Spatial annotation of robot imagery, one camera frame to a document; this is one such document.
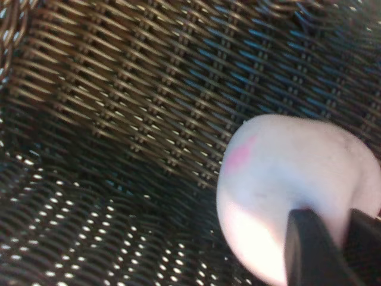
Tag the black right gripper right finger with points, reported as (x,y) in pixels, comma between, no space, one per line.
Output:
(367,247)

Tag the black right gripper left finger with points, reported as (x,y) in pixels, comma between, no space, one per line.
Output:
(312,256)

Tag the pink peach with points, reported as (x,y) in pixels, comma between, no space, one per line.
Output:
(282,167)

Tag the dark brown wicker basket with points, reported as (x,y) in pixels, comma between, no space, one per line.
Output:
(119,119)

